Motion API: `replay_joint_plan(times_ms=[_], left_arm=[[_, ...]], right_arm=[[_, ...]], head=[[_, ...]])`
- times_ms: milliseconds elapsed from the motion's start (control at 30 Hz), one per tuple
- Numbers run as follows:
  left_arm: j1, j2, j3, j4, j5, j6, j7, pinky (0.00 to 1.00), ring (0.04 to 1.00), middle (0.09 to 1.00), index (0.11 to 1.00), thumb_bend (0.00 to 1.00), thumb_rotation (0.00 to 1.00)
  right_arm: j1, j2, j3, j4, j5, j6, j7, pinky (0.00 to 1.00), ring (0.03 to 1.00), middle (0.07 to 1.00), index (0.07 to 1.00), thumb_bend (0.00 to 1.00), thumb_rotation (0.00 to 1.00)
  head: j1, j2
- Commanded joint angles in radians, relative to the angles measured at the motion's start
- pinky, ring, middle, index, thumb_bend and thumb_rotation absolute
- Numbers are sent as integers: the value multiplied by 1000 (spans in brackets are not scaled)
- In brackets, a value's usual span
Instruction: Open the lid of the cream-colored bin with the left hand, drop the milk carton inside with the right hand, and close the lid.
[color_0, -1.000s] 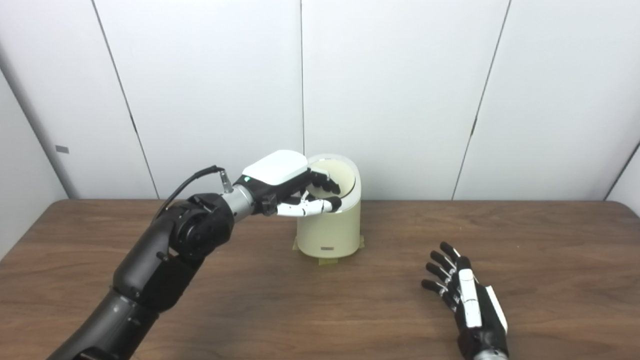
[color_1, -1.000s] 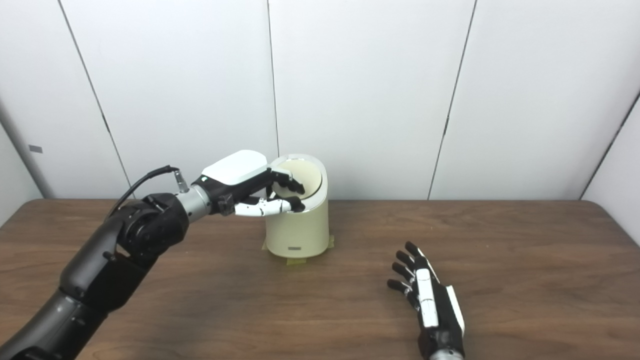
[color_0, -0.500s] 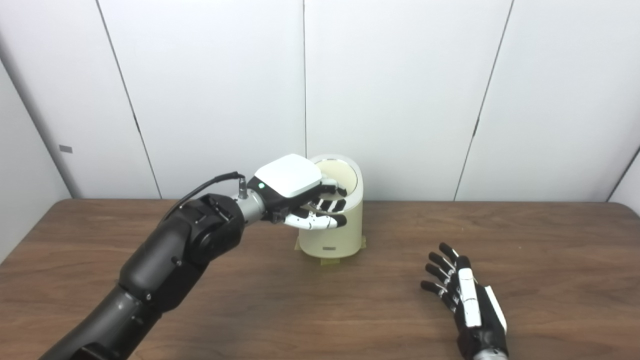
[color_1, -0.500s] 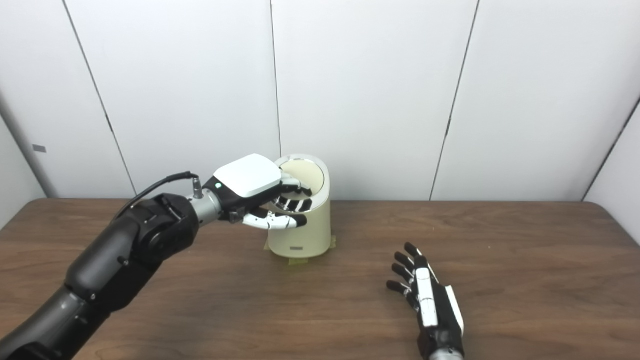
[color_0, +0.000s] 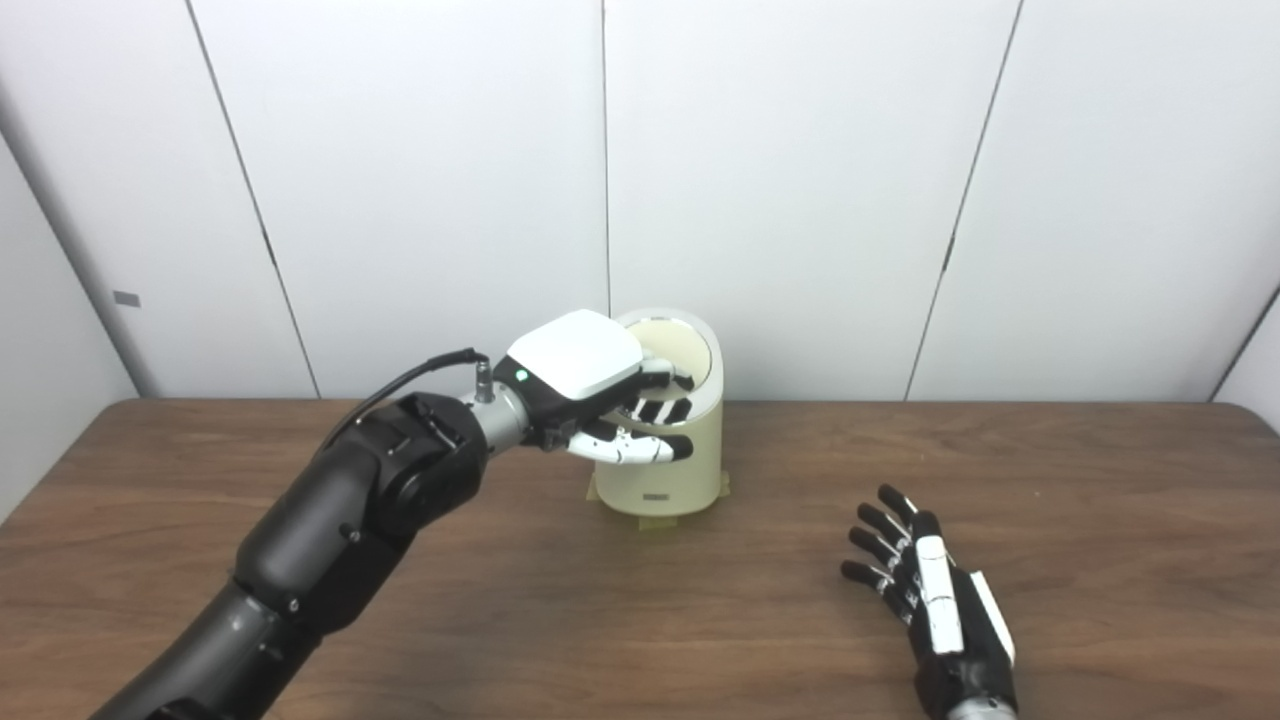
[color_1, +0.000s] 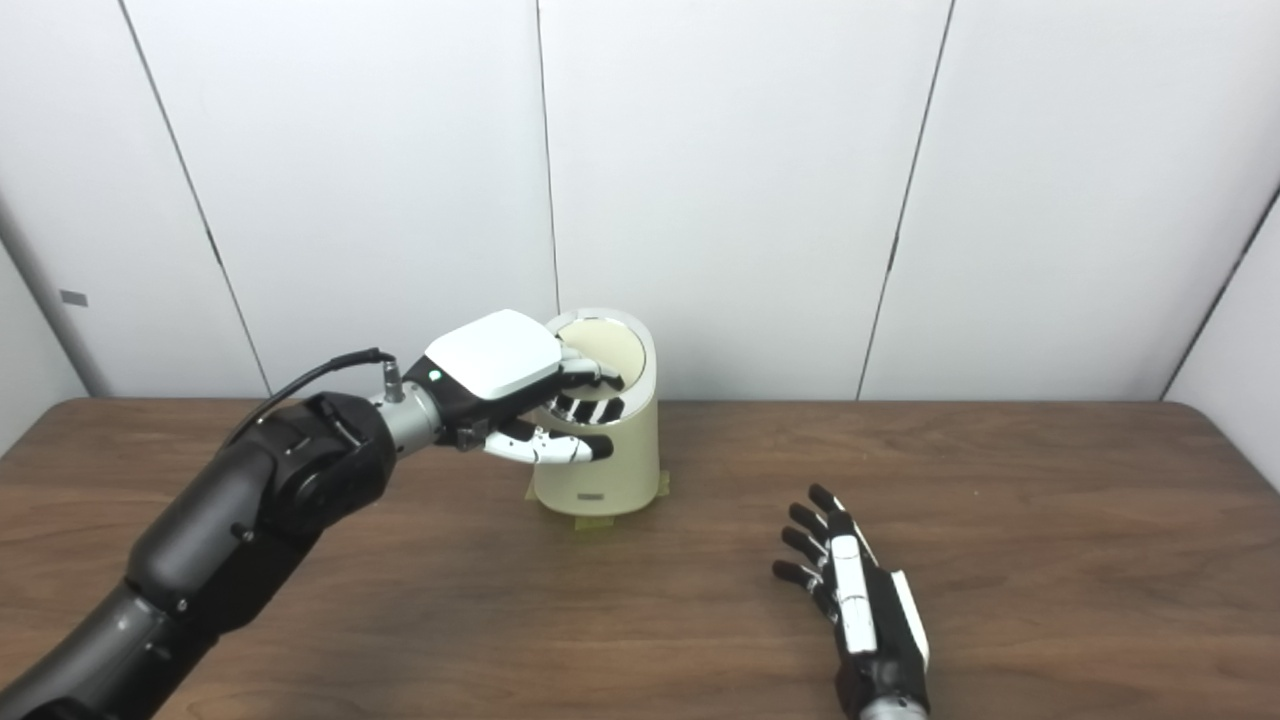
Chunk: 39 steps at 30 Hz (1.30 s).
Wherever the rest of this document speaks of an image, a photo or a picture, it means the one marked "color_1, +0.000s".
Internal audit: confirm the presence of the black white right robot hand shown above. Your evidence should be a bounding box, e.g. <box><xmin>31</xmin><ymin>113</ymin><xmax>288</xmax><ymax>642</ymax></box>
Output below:
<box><xmin>772</xmin><ymin>484</ymin><xmax>931</xmax><ymax>716</ymax></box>

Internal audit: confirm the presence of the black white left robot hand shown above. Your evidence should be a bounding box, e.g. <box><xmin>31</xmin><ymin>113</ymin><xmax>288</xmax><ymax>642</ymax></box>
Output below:
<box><xmin>425</xmin><ymin>309</ymin><xmax>626</xmax><ymax>466</ymax></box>

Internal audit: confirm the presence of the cream round bin lid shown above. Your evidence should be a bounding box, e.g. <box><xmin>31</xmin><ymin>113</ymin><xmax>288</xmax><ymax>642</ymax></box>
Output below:
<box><xmin>558</xmin><ymin>316</ymin><xmax>647</xmax><ymax>403</ymax></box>

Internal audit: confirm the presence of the cream-colored bin body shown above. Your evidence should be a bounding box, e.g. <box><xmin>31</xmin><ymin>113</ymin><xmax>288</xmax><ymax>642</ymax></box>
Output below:
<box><xmin>530</xmin><ymin>307</ymin><xmax>661</xmax><ymax>518</ymax></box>

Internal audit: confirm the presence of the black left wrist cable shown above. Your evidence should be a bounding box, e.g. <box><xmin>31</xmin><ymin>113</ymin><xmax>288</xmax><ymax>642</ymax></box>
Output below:
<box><xmin>225</xmin><ymin>348</ymin><xmax>403</xmax><ymax>446</ymax></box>

